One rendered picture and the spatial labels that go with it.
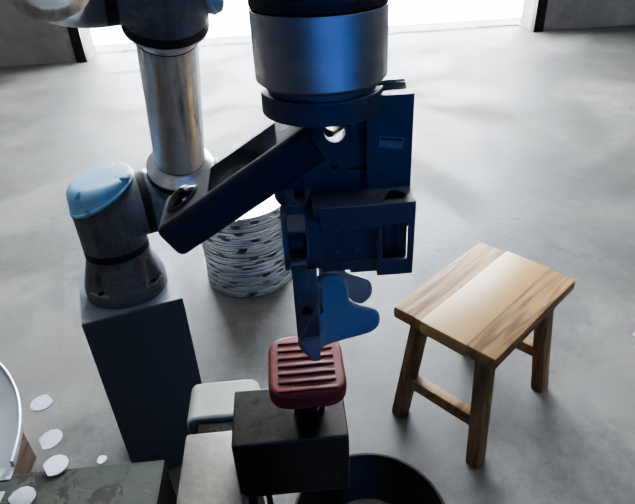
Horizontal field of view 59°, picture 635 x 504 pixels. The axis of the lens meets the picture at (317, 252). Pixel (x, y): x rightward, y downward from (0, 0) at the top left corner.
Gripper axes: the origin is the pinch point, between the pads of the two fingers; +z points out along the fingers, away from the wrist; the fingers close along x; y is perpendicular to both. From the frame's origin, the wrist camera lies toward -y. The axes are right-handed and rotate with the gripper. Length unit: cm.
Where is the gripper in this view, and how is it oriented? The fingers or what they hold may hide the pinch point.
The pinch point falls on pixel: (305, 345)
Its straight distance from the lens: 43.7
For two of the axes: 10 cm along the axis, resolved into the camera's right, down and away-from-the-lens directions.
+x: -0.7, -5.4, 8.4
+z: 0.5, 8.4, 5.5
